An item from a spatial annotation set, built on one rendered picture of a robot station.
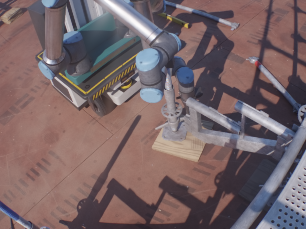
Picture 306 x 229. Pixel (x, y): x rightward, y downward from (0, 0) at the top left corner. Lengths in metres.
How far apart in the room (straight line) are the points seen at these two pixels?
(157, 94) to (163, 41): 0.21
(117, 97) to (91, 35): 0.49
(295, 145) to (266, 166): 0.81
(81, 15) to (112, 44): 0.34
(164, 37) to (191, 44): 1.42
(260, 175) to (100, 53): 1.30
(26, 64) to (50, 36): 1.74
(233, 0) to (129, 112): 2.05
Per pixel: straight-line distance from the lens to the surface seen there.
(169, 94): 1.60
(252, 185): 1.69
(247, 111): 1.26
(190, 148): 1.80
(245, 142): 1.43
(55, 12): 1.31
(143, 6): 1.43
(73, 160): 1.96
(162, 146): 1.83
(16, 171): 2.17
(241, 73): 2.31
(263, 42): 2.72
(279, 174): 0.89
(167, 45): 1.16
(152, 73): 1.10
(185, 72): 1.57
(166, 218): 1.61
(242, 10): 3.27
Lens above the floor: 1.51
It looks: 49 degrees down
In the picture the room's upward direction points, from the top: 11 degrees counter-clockwise
